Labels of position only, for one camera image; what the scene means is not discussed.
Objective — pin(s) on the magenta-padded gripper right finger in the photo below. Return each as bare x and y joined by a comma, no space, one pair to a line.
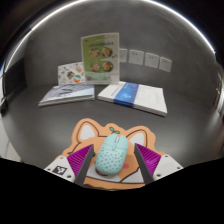
166,164

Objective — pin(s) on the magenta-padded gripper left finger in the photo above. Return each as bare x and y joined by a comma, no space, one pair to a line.
60,167

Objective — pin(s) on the mint green perforated computer mouse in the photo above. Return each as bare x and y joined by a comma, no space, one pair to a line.
111,156

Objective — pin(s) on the orange fox-shaped mouse pad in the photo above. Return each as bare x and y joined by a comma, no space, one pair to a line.
88,131

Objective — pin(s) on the white book with blue band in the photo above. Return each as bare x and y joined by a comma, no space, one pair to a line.
150,98

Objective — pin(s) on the grey patterned booklet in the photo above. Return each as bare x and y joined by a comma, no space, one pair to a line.
66,93

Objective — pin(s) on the small colourful printed card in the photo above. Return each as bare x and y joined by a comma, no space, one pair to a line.
70,74

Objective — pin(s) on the green food menu sheet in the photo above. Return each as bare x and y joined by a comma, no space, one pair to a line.
100,58

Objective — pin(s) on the white wall socket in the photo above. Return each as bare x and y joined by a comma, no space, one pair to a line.
123,55
136,57
152,60
165,64

